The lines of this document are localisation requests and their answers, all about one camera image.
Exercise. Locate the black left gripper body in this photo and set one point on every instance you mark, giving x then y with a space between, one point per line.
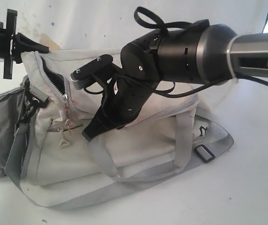
6 41

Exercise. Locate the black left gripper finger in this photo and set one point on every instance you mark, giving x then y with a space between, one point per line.
24 44

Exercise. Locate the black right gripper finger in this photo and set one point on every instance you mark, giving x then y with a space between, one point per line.
100 124

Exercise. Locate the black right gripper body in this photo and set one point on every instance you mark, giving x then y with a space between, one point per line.
123 100

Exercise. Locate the white canvas duffel bag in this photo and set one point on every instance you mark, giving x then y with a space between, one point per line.
44 154

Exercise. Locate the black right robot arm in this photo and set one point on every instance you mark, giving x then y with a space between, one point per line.
204 54

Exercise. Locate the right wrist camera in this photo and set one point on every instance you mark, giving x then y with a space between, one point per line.
99 70

